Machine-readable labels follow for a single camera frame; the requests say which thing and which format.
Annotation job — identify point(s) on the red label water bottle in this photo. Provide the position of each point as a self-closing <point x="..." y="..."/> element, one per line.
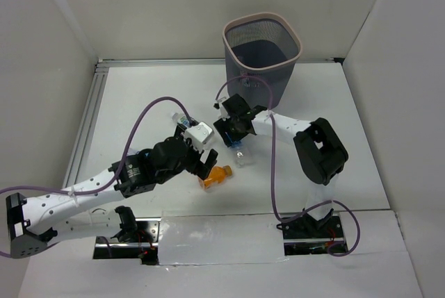
<point x="250" y="82"/>

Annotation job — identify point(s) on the grey mesh waste bin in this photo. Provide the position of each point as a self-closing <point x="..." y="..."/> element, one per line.
<point x="263" y="45"/>

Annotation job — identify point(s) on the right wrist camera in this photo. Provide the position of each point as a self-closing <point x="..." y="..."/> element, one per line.
<point x="218" y="105"/>

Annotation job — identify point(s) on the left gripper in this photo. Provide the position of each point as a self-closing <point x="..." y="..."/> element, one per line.
<point x="196" y="158"/>

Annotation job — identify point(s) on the orange juice bottle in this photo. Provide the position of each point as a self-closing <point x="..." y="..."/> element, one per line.
<point x="216" y="176"/>

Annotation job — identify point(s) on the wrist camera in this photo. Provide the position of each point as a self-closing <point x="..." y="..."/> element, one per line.
<point x="199" y="135"/>
<point x="218" y="105"/>

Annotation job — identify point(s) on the blue label water bottle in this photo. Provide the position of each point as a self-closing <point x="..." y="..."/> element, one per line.
<point x="242" y="156"/>

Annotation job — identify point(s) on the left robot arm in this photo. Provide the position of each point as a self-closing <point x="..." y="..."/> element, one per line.
<point x="38" y="223"/>

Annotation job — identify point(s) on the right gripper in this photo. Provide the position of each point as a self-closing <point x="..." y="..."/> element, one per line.
<point x="223" y="127"/>

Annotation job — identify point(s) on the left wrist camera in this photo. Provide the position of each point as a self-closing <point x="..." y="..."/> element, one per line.
<point x="199" y="135"/>

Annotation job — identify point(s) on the aluminium frame rail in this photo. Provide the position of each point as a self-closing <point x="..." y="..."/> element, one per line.
<point x="131" y="105"/>

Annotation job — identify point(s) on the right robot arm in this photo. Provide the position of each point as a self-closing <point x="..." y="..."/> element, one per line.
<point x="321" y="154"/>

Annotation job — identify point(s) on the green white label bottle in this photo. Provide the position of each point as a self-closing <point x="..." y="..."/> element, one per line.
<point x="180" y="120"/>

